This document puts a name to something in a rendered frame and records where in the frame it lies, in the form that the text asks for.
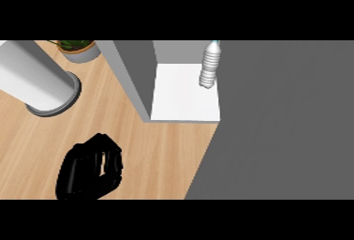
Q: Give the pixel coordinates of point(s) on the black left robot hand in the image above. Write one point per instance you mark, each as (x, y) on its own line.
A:
(80, 175)

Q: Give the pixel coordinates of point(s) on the grey cabinet with white shelf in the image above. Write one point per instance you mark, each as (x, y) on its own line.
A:
(180, 93)

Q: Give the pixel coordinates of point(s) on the clear plastic water bottle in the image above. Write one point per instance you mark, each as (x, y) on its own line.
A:
(211, 64)

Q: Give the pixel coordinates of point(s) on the large dark grey cabinet door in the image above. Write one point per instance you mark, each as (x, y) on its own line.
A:
(285, 125)

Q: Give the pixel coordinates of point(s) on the green plant in grey pot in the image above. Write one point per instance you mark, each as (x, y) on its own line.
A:
(78, 48)

